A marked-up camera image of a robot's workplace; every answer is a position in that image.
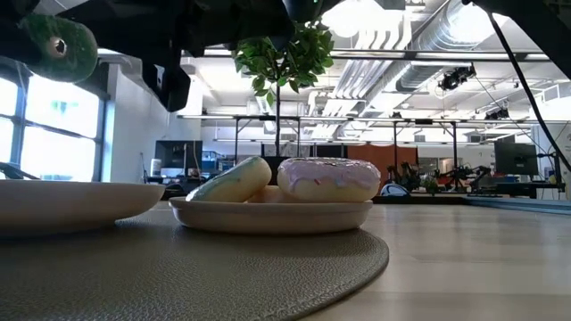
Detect black computer monitor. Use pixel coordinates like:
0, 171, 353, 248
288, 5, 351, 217
154, 139, 204, 177
493, 141, 540, 177

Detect green frosted donut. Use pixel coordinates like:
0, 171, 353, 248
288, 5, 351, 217
16, 12, 99, 84

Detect lilac frosted sprinkled donut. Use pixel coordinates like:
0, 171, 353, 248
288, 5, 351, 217
276, 156, 382, 204

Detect small green plant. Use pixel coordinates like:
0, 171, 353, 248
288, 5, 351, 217
418, 176, 441, 195

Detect white blue ball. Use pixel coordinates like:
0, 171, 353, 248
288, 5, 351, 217
379, 182, 410, 198

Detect cream round plate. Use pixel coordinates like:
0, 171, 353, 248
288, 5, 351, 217
0, 179, 167, 237
168, 196, 375, 236

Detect black ceiling camera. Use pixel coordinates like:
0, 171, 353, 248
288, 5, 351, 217
438, 64, 477, 93
484, 106, 511, 121

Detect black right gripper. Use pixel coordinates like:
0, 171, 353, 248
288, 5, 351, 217
26, 0, 296, 51

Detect plain tan donut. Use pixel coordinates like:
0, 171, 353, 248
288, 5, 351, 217
245, 185, 291, 204

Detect green potted plant black pot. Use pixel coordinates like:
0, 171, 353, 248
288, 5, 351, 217
231, 20, 335, 174

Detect round grey woven placemat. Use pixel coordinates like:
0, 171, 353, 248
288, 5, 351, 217
0, 208, 390, 321

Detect white donut green stripes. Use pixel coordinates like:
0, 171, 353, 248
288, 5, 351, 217
185, 155, 273, 204

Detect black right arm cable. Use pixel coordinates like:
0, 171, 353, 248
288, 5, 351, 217
485, 11, 571, 173

